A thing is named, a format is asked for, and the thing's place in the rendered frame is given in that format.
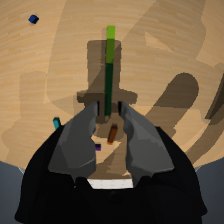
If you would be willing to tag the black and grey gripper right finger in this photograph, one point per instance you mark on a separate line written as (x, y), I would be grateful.
(150, 151)

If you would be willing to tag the turquoise rod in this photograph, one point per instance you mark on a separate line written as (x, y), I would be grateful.
(56, 122)

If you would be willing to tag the small blue cube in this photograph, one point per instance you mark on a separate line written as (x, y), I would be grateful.
(33, 19)

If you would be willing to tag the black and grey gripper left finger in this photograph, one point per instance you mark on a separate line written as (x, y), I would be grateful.
(68, 152)

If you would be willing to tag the lime green rod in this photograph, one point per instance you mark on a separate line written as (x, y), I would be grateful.
(110, 44)

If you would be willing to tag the brown rod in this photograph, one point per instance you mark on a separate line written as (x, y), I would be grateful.
(112, 134)

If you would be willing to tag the purple rod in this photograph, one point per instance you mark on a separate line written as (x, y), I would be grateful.
(98, 147)

